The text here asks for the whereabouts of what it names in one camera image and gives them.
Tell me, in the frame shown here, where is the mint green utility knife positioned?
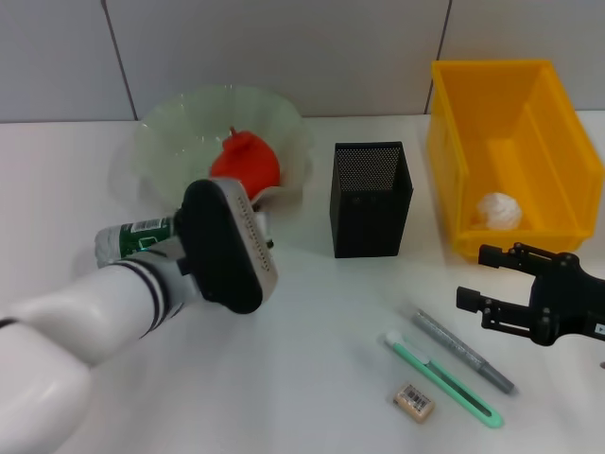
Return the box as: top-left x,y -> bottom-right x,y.
383,330 -> 505,430

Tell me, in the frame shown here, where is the grey pen with clear cap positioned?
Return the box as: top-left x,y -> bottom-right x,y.
401,302 -> 516,393

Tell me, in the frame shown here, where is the red toy fruit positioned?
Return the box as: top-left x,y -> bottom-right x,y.
210,126 -> 283,199

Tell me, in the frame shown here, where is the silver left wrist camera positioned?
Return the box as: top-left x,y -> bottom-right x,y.
177,178 -> 280,316

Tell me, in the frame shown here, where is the black mesh pen holder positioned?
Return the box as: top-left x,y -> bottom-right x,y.
329,140 -> 416,259

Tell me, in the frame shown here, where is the beige eraser with barcode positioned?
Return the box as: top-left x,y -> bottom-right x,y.
393,381 -> 436,424

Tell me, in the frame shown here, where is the translucent green wavy fruit bowl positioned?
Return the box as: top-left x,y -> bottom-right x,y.
134,83 -> 316,215

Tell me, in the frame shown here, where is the white paper ball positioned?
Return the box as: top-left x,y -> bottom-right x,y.
475,191 -> 524,231

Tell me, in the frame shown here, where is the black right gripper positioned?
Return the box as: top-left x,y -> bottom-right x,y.
456,241 -> 605,347

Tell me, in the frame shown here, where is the clear water bottle green label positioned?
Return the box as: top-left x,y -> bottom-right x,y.
94,211 -> 274,271

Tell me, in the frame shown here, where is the yellow plastic storage bin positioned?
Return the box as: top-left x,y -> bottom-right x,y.
426,58 -> 605,265

